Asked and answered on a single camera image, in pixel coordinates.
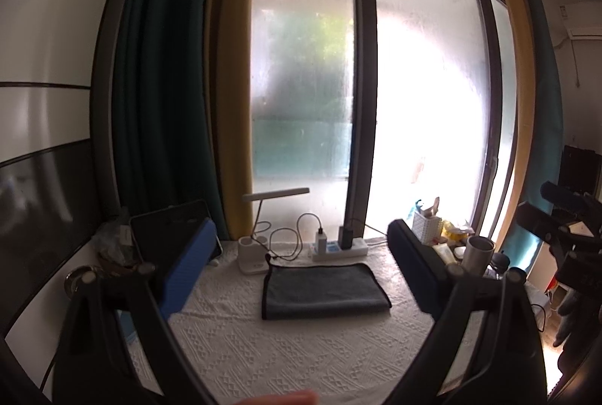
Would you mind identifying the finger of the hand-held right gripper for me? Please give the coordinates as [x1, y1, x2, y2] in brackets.
[515, 202, 580, 248]
[540, 181, 600, 218]

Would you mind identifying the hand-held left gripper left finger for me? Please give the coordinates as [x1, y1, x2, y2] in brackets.
[52, 217, 222, 405]

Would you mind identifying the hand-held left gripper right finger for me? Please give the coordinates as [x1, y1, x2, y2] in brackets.
[386, 219, 549, 405]

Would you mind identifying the grey-blue towel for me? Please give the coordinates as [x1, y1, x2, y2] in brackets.
[261, 262, 393, 320]

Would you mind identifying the person's right hand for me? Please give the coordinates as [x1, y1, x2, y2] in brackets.
[552, 287, 586, 347]

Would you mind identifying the person's left hand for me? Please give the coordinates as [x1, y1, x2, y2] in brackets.
[230, 389, 321, 405]

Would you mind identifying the white cream tube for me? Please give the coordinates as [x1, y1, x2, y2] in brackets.
[432, 242, 461, 265]

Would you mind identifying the white pen holder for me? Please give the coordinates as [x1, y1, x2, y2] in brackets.
[408, 197, 444, 244]

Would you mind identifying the black tablet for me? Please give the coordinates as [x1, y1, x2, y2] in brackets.
[129, 200, 225, 270]

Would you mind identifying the yellow packet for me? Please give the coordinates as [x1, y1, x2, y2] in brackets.
[441, 221, 475, 242]

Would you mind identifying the steel tumbler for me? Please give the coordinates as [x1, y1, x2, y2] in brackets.
[460, 235, 496, 278]

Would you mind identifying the white power strip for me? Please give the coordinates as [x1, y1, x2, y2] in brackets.
[310, 238, 370, 263]

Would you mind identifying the white desk lamp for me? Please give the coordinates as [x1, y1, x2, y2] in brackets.
[237, 187, 311, 276]

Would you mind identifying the crumpled plastic bag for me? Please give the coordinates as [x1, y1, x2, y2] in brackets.
[92, 206, 140, 276]

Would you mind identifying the teal curtain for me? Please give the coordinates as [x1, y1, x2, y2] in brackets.
[110, 0, 227, 241]
[507, 0, 565, 274]

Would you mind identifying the metal bowl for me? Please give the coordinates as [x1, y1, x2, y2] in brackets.
[63, 266, 100, 299]

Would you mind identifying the yellow curtain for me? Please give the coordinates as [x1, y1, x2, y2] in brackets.
[203, 0, 262, 242]
[483, 0, 538, 241]

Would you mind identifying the white lace tablecloth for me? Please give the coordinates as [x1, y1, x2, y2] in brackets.
[117, 240, 541, 405]

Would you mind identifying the white air conditioner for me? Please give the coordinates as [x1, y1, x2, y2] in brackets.
[561, 0, 602, 41]

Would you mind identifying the white charging cable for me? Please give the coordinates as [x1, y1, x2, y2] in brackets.
[254, 212, 325, 262]

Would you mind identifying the dark window frame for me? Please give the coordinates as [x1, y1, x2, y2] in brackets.
[245, 0, 518, 248]

